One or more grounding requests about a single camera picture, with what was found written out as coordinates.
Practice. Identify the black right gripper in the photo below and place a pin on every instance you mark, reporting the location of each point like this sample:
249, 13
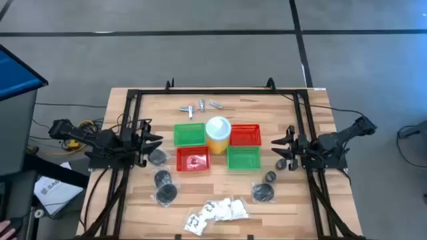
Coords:
302, 148

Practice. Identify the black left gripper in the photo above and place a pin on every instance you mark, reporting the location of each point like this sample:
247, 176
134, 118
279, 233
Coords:
135, 143

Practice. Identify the silver metal nail clipper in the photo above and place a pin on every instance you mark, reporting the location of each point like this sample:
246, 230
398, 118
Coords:
201, 105
183, 109
215, 104
190, 115

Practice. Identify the clear bag of white cotton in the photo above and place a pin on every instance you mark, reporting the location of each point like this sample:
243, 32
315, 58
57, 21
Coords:
238, 208
223, 208

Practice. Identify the cotton pack bag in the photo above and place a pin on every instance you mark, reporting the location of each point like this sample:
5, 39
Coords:
208, 210
195, 224

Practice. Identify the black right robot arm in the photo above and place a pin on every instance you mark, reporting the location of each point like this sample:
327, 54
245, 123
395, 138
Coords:
337, 140

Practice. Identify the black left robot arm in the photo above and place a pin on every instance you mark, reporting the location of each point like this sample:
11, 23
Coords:
100, 140

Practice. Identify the green plastic mesh basket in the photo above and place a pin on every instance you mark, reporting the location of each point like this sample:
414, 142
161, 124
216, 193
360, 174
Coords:
244, 158
189, 135

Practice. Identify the red plastic mesh basket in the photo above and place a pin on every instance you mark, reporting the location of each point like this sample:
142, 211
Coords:
181, 166
245, 135

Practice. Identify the yellow disinfecting wipes canister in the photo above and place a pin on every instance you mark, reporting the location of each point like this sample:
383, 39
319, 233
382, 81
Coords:
217, 130

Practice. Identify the black desk crossbar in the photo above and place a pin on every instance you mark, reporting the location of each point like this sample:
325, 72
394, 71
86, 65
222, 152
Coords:
66, 176

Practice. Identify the white paper booklet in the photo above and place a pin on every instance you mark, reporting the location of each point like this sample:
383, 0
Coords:
56, 193

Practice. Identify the gray chair base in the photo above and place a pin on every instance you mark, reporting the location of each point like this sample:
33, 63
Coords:
413, 131

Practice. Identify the white tape roll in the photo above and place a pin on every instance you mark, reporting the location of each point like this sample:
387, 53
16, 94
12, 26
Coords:
39, 213

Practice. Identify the monitor with blue screen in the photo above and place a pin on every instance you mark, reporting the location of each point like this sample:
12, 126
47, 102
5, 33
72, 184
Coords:
16, 73

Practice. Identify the black computer mouse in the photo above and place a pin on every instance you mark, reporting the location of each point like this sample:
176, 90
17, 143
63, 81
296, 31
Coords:
17, 225

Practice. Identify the person's hand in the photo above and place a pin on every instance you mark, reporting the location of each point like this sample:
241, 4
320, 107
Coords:
6, 230

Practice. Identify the black aluminium table frame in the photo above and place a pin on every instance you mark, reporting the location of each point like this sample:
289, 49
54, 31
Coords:
217, 91

